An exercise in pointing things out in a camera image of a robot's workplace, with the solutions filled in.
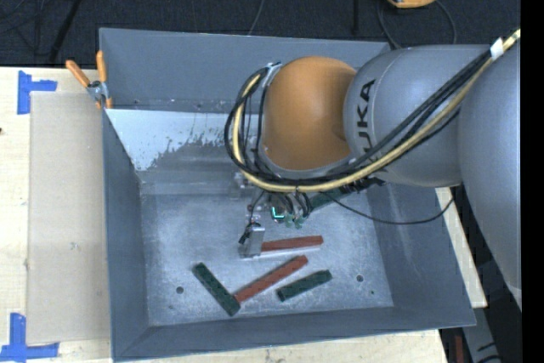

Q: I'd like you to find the red-brown flat block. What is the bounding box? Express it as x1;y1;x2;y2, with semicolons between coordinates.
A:
232;254;309;304
259;235;325;254

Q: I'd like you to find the dark green flat block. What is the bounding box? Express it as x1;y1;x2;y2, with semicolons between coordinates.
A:
190;262;242;318
275;269;334;303

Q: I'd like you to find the grey metal bin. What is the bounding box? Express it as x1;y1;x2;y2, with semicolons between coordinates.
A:
98;27;478;363

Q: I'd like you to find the pale flat board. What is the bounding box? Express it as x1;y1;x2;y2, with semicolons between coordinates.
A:
25;91;113;346

